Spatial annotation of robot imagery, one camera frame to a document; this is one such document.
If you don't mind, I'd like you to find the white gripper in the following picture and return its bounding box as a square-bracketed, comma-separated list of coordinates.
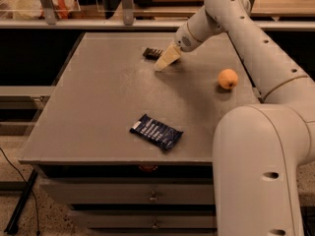
[155, 21, 204, 72]

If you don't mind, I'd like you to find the dark chocolate rxbar wrapper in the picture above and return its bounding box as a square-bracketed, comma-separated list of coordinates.
[143, 48, 162, 60]

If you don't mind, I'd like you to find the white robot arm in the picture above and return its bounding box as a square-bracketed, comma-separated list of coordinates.
[156, 0, 315, 236]

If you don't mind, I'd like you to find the blue blueberry rxbar wrapper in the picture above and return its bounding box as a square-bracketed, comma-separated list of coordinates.
[129, 114, 183, 151]

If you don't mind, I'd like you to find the orange round fruit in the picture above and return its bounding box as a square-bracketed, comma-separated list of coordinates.
[218, 69, 238, 90]

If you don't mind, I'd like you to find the grey drawer cabinet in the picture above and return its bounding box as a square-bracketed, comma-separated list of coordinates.
[22, 32, 255, 236]

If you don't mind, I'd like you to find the upper drawer metal knob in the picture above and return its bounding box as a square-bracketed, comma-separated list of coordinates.
[149, 191, 158, 203]

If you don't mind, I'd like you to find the orange white plastic bag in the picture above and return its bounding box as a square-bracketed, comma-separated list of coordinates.
[0, 0, 79, 20]

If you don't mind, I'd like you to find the black floor cable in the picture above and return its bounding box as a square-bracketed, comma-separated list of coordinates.
[0, 147, 41, 236]

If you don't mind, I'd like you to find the black left floor rail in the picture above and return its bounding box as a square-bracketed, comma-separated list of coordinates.
[4, 170, 37, 235]

